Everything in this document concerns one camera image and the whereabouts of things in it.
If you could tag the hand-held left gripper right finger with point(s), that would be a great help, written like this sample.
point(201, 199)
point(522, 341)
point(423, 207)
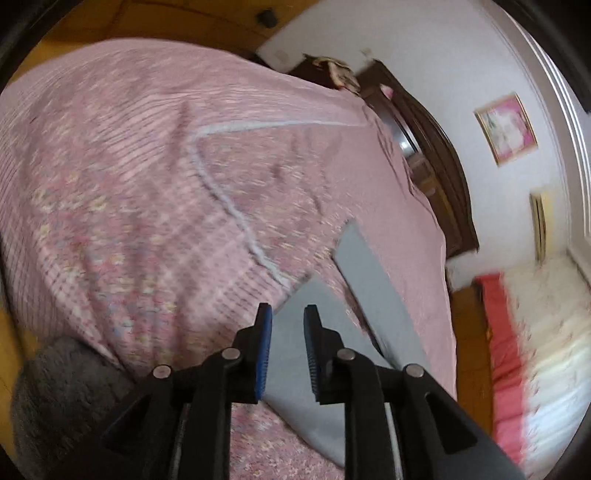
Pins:
point(313, 351)

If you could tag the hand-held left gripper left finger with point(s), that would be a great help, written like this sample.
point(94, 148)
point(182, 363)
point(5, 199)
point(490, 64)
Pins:
point(264, 350)

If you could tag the grey pants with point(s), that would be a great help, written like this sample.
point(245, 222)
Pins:
point(288, 369)

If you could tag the orange wooden cabinet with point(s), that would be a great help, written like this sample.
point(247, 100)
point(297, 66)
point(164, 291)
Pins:
point(470, 360)

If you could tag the pink floral bedspread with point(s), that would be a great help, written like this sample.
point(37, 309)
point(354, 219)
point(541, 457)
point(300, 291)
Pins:
point(138, 184)

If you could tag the grey fleece garment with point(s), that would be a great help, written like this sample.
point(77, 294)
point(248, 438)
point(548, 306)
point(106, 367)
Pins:
point(60, 397)

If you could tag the red and white curtain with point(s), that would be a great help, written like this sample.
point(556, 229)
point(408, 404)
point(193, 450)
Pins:
point(545, 332)

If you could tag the dark wooden headboard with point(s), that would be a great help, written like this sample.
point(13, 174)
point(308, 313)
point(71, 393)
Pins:
point(444, 159)

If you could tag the pink bedside lamp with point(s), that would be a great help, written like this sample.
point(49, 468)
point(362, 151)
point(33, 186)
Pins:
point(388, 91)

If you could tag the dark wooden nightstand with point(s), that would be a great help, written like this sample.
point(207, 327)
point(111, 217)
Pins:
point(308, 70)

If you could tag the pile of clothes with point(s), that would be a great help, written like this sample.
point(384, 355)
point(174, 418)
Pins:
point(339, 69)

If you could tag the yellow wooden wardrobe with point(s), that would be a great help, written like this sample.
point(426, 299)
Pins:
point(161, 21)

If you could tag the yellow framed wall fixture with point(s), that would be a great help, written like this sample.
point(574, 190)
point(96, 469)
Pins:
point(539, 226)

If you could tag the framed pink wall picture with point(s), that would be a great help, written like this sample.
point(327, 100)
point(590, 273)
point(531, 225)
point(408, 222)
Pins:
point(507, 129)

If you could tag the white wall socket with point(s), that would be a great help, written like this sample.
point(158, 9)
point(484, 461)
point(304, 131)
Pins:
point(281, 56)

